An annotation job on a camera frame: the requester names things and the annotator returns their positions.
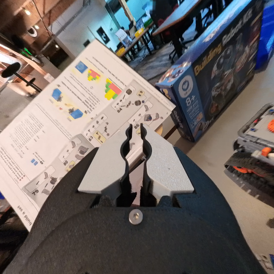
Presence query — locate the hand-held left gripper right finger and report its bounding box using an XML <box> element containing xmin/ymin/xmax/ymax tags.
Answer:
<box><xmin>140</xmin><ymin>123</ymin><xmax>195</xmax><ymax>207</ymax></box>

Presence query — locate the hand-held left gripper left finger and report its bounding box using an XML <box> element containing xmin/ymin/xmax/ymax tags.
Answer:
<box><xmin>77</xmin><ymin>124</ymin><xmax>137</xmax><ymax>207</ymax></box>

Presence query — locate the grey orange tracked toy vehicle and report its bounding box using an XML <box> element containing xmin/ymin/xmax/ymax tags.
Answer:
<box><xmin>223</xmin><ymin>103</ymin><xmax>274</xmax><ymax>200</ymax></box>

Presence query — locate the blue plastic bin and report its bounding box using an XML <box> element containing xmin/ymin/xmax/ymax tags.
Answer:
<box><xmin>254</xmin><ymin>3</ymin><xmax>274</xmax><ymax>71</ymax></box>

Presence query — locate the white instruction booklet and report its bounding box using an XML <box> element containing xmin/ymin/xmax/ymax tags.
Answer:
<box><xmin>0</xmin><ymin>40</ymin><xmax>176</xmax><ymax>232</ymax></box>

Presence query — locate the blue cardboard box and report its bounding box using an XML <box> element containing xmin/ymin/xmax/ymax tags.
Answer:
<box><xmin>155</xmin><ymin>0</ymin><xmax>264</xmax><ymax>142</ymax></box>

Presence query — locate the long wooden table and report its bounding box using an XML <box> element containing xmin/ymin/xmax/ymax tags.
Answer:
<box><xmin>152</xmin><ymin>0</ymin><xmax>216</xmax><ymax>63</ymax></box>
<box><xmin>114</xmin><ymin>21</ymin><xmax>155</xmax><ymax>62</ymax></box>

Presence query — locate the black round stand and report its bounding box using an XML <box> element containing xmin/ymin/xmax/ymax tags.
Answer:
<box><xmin>1</xmin><ymin>62</ymin><xmax>42</xmax><ymax>93</ymax></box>

